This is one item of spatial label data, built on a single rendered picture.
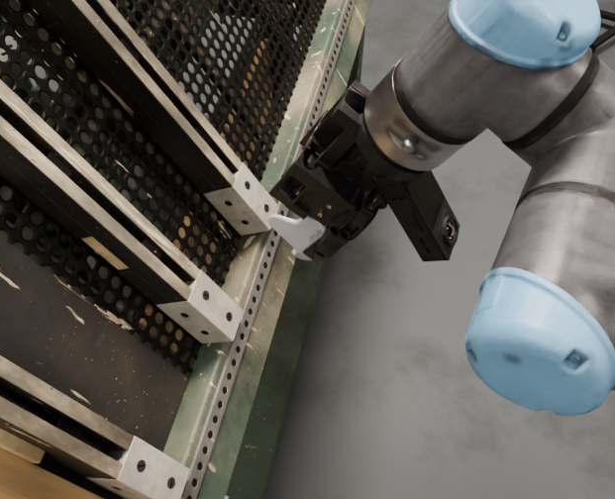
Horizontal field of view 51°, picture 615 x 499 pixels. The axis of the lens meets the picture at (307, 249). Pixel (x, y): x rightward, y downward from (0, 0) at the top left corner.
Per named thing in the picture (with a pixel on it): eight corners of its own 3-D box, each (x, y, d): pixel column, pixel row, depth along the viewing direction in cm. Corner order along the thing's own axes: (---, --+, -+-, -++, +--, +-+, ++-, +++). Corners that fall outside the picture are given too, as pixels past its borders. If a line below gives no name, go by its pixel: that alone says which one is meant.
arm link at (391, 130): (490, 98, 48) (462, 171, 43) (452, 131, 51) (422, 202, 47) (411, 36, 46) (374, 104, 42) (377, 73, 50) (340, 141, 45)
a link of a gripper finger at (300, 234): (257, 224, 65) (297, 181, 58) (305, 256, 66) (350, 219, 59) (244, 247, 63) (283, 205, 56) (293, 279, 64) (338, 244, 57)
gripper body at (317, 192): (298, 143, 59) (365, 61, 50) (371, 196, 61) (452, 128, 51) (263, 199, 55) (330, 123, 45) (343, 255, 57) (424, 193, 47)
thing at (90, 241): (118, 270, 97) (132, 268, 95) (79, 239, 92) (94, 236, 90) (126, 254, 98) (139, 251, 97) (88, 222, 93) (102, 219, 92)
